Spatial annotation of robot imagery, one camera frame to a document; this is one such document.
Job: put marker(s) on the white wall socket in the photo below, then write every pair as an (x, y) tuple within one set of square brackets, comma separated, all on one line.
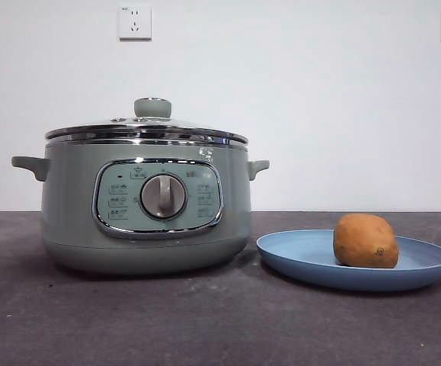
[(135, 23)]

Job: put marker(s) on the pale green electric steamer pot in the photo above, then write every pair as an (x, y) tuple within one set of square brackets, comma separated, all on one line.
[(75, 213)]

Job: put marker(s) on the glass lid with green knob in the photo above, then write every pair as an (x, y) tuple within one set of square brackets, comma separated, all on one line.
[(152, 107)]

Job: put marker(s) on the blue round plate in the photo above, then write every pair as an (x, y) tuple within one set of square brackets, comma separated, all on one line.
[(304, 251)]

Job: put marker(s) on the brown potato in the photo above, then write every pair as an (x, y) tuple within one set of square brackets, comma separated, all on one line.
[(365, 240)]

